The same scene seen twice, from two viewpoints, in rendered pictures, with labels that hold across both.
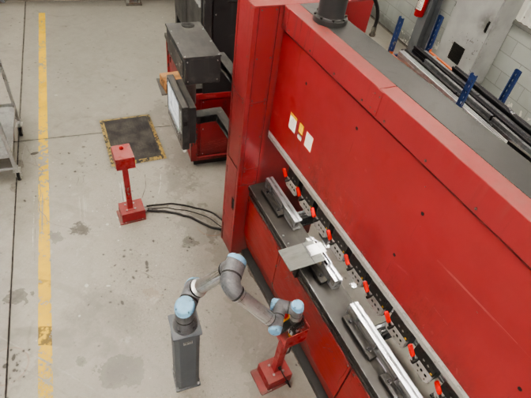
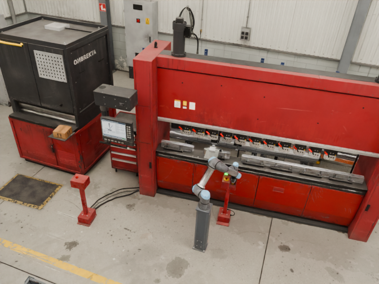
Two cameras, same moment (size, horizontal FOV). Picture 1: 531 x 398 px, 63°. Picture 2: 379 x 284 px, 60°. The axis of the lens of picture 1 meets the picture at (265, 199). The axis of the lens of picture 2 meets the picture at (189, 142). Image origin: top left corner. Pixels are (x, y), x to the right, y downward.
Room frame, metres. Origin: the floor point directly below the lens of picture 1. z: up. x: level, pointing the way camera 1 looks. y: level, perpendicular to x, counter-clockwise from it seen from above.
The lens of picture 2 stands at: (-0.58, 2.70, 3.80)
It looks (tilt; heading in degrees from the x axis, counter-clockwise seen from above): 34 degrees down; 314
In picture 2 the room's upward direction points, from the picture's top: 3 degrees clockwise
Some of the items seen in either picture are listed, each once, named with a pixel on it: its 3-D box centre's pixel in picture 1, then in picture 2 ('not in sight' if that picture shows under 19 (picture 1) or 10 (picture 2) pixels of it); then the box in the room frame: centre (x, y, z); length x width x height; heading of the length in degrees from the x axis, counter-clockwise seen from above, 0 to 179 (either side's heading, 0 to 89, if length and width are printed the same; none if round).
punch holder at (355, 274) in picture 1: (361, 268); (241, 138); (1.61, -0.62, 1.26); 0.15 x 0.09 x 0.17; 32
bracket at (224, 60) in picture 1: (218, 69); not in sight; (2.89, 0.49, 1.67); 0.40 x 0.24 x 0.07; 32
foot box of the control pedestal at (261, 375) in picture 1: (271, 373); (224, 216); (1.45, -0.26, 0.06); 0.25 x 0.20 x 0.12; 124
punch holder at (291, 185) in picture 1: (297, 180); (186, 128); (2.29, -0.20, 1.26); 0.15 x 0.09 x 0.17; 32
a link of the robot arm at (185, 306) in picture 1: (185, 309); (205, 196); (1.35, 0.36, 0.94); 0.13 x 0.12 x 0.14; 174
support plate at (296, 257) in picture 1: (301, 255); (211, 154); (1.85, -0.30, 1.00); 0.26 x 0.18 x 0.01; 122
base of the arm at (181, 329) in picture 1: (184, 320); (204, 203); (1.35, 0.36, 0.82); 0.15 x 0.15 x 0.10
